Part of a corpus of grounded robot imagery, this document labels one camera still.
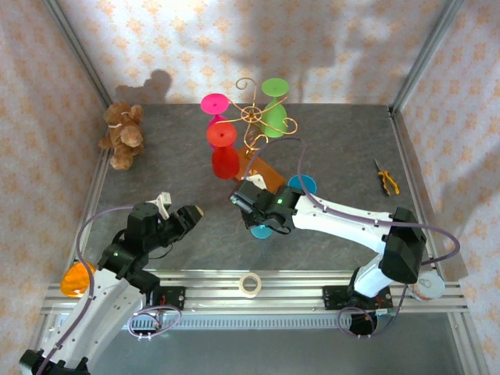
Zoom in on pink plastic wine glass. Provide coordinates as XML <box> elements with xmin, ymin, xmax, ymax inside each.
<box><xmin>200</xmin><ymin>92</ymin><xmax>231</xmax><ymax>150</ymax></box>

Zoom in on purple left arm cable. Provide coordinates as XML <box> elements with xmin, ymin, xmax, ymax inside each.
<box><xmin>37</xmin><ymin>205</ymin><xmax>138</xmax><ymax>375</ymax></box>

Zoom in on grey slotted cable duct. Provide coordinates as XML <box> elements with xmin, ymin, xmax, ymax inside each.
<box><xmin>116</xmin><ymin>315</ymin><xmax>355</xmax><ymax>331</ymax></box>

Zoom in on green plastic wine glass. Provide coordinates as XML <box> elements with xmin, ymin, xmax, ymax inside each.
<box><xmin>260</xmin><ymin>77</ymin><xmax>291</xmax><ymax>138</ymax></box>

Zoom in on aluminium frame post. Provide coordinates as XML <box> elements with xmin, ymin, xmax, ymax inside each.
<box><xmin>390</xmin><ymin>0</ymin><xmax>468</xmax><ymax>114</ymax></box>
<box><xmin>41</xmin><ymin>0</ymin><xmax>114</xmax><ymax>110</ymax></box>

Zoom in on red plastic wine glass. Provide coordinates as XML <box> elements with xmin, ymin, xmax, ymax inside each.
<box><xmin>205</xmin><ymin>121</ymin><xmax>241</xmax><ymax>180</ymax></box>

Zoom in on aluminium table side rail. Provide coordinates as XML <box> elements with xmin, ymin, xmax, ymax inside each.
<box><xmin>388</xmin><ymin>105</ymin><xmax>491</xmax><ymax>375</ymax></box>
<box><xmin>29</xmin><ymin>148</ymin><xmax>114</xmax><ymax>375</ymax></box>

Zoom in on copper wire wine glass rack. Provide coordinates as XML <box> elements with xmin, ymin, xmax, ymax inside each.
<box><xmin>212</xmin><ymin>77</ymin><xmax>300</xmax><ymax>192</ymax></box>

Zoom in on yellow black pliers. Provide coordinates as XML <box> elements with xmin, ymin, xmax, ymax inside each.
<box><xmin>373</xmin><ymin>158</ymin><xmax>401</xmax><ymax>196</ymax></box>

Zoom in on beige masking tape roll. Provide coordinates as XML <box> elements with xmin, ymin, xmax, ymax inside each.
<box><xmin>238</xmin><ymin>273</ymin><xmax>263</xmax><ymax>298</ymax></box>

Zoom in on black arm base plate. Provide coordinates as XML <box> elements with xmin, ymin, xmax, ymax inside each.
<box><xmin>322</xmin><ymin>284</ymin><xmax>393</xmax><ymax>313</ymax></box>
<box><xmin>150</xmin><ymin>286</ymin><xmax>187</xmax><ymax>313</ymax></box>

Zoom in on aluminium mounting rail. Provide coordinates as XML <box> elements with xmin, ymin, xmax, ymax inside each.
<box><xmin>41</xmin><ymin>269</ymin><xmax>469</xmax><ymax>316</ymax></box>

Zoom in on brown teddy bear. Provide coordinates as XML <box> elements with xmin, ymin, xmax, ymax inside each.
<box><xmin>97</xmin><ymin>101</ymin><xmax>146</xmax><ymax>171</ymax></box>

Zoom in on orange plastic object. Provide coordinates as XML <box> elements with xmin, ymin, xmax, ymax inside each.
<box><xmin>60</xmin><ymin>261</ymin><xmax>97</xmax><ymax>300</ymax></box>

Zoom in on tin can with silver lid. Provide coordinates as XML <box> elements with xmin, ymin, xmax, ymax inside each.
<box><xmin>409</xmin><ymin>271</ymin><xmax>446</xmax><ymax>302</ymax></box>

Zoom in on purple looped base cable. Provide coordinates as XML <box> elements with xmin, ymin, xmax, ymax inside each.
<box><xmin>337</xmin><ymin>306</ymin><xmax>399</xmax><ymax>340</ymax></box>
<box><xmin>127</xmin><ymin>303</ymin><xmax>183</xmax><ymax>341</ymax></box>

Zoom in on deep blue plastic wine glass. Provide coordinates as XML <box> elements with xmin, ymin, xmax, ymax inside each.
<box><xmin>287</xmin><ymin>174</ymin><xmax>317</xmax><ymax>196</ymax></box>

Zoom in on light blue plastic wine glass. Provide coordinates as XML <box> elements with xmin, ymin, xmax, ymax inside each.
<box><xmin>249</xmin><ymin>220</ymin><xmax>274</xmax><ymax>239</ymax></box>

